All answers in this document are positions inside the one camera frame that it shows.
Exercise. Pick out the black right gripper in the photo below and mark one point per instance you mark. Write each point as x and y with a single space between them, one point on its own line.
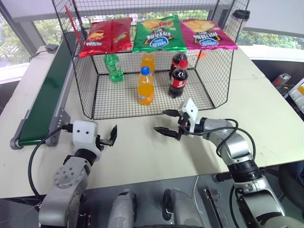
185 123

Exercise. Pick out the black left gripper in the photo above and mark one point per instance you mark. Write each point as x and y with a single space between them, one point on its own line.
106 142

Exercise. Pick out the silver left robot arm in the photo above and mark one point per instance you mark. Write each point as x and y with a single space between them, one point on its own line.
69 175

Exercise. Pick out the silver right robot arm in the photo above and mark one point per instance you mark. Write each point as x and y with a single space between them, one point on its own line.
237 142

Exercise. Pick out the green conveyor belt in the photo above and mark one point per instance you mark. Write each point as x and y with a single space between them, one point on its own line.
45 95

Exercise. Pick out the orange soda bottle blue cap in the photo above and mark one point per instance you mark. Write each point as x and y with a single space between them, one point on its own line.
145 90

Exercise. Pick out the cola bottle red cap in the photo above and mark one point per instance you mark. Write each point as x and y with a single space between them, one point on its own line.
178 82

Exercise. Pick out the green soda bottle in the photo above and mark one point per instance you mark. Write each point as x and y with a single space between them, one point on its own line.
114 69

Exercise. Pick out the small orange tag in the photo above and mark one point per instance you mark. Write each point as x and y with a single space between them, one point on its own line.
201 55

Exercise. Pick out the black table clamp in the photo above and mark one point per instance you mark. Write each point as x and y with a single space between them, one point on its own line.
222 177

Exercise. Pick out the grey left robot leg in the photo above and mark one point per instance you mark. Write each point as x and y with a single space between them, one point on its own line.
123 209

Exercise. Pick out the grey robot leg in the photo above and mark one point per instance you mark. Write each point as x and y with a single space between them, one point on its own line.
123 209
183 209

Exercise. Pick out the grey right robot leg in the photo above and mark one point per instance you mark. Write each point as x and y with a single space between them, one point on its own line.
183 209

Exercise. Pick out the green chips bag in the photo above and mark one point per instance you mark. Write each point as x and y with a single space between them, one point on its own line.
159 35

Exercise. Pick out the pink chips bag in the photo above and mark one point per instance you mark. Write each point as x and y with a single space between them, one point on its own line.
206 35

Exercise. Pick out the red chips bag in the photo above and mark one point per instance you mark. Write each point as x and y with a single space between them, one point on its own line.
104 35

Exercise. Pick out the grey power adapter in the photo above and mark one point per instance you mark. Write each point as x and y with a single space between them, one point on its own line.
51 48

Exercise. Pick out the red strip tag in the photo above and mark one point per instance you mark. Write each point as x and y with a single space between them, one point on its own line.
74 28

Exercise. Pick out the silver tumbler black lid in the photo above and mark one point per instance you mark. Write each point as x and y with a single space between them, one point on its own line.
235 26

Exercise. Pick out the red grey tool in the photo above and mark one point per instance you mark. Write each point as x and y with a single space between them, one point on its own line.
282 80

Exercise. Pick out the white yellow box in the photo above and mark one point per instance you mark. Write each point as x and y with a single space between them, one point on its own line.
298 93

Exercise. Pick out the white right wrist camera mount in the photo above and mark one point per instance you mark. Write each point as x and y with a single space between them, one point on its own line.
190 108

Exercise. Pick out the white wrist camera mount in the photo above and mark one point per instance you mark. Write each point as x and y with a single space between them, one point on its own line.
190 108
84 135

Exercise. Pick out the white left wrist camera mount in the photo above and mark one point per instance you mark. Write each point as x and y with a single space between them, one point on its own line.
84 135

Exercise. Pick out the black metal bracket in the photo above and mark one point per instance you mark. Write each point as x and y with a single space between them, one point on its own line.
215 206

